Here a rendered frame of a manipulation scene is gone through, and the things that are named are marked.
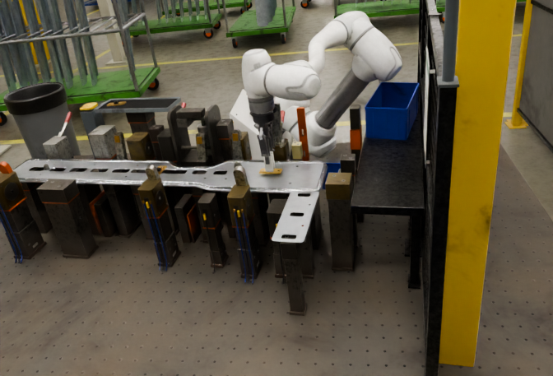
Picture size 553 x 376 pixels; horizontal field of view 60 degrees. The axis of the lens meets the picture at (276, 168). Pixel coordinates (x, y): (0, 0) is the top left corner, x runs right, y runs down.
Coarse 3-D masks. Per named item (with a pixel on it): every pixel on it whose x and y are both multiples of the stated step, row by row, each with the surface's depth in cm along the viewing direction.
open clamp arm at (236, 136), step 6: (234, 132) 194; (240, 132) 195; (234, 138) 194; (240, 138) 195; (234, 144) 196; (240, 144) 195; (234, 150) 196; (240, 150) 196; (234, 156) 197; (240, 156) 196
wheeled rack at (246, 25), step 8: (224, 0) 749; (224, 8) 754; (280, 8) 909; (288, 8) 899; (240, 16) 885; (248, 16) 870; (256, 16) 861; (272, 16) 844; (280, 16) 836; (288, 16) 828; (240, 24) 816; (248, 24) 809; (256, 24) 801; (272, 24) 786; (280, 24) 780; (288, 24) 778; (232, 32) 770; (240, 32) 767; (248, 32) 766; (256, 32) 765; (264, 32) 763; (272, 32) 762; (280, 32) 761; (232, 40) 780
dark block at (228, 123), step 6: (222, 120) 201; (228, 120) 201; (216, 126) 198; (222, 126) 197; (228, 126) 197; (222, 132) 198; (228, 132) 198; (222, 138) 200; (228, 138) 199; (222, 144) 202; (228, 144) 201; (222, 150) 203; (228, 150) 202; (228, 156) 204
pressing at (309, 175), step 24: (24, 168) 210; (72, 168) 205; (96, 168) 202; (120, 168) 199; (144, 168) 197; (168, 168) 194; (192, 168) 192; (216, 168) 190; (264, 168) 185; (288, 168) 183; (312, 168) 181; (264, 192) 171; (288, 192) 169
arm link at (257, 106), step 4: (272, 96) 165; (252, 100) 164; (256, 100) 163; (260, 100) 163; (264, 100) 163; (268, 100) 164; (272, 100) 166; (252, 104) 165; (256, 104) 164; (260, 104) 164; (264, 104) 164; (268, 104) 164; (272, 104) 167; (252, 108) 165; (256, 108) 164; (260, 108) 164; (264, 108) 164; (268, 108) 165; (272, 108) 167; (252, 112) 167; (256, 112) 165; (260, 112) 165; (264, 112) 165; (268, 112) 167
